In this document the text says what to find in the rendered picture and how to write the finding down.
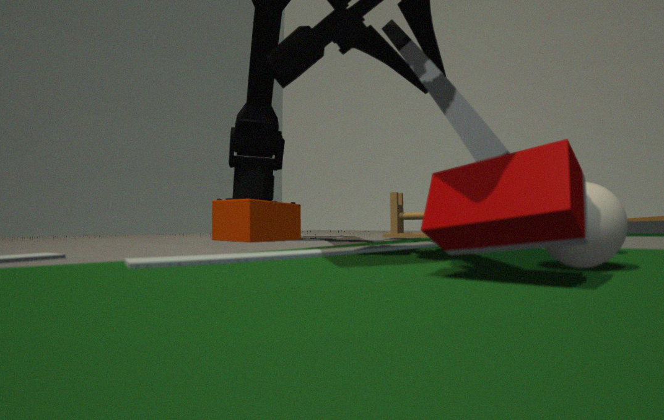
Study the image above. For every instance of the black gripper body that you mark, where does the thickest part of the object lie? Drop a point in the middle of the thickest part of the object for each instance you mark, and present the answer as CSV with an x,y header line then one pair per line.
x,y
305,45

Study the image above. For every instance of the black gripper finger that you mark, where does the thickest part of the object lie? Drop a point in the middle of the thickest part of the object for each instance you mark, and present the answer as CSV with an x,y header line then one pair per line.
x,y
418,15
371,42

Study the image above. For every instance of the red putter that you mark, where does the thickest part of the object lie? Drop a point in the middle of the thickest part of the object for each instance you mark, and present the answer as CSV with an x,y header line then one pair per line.
x,y
534,198

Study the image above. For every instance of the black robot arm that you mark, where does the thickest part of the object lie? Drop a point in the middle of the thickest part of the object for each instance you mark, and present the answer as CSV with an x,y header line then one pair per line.
x,y
256,132

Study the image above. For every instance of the white golf ball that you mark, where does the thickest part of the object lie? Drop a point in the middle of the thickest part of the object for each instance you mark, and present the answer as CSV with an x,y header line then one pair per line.
x,y
607,230

